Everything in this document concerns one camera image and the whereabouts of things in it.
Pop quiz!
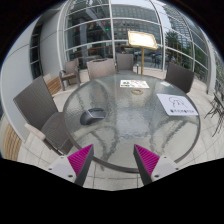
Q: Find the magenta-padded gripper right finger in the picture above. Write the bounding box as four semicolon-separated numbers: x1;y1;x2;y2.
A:
133;143;180;186

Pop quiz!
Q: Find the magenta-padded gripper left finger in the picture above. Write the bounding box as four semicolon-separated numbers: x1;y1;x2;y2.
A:
47;143;95;187

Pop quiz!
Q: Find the dark grey computer mouse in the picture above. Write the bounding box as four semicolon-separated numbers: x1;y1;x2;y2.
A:
79;107;107;126

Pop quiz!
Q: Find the white printed mouse pad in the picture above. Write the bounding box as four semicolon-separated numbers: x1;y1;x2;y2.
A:
156;93;199;117

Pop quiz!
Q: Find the grey wicker armchair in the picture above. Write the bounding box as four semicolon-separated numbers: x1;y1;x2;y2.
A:
86;58;118;81
164;62;196;94
12;75;74;157
59;58;81;92
115;53;135;73

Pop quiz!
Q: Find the long wooden slat bench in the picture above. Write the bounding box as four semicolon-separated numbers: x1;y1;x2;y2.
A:
0;73;64;162

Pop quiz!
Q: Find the colourful laminated picture sheet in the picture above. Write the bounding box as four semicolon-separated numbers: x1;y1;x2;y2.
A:
119;79;150;89

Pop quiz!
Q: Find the gold framed menu stand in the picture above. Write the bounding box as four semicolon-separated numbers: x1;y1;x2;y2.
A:
127;30;158;75

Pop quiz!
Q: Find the black metal wire chair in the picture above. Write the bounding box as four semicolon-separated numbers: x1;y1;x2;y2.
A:
203;91;224;138

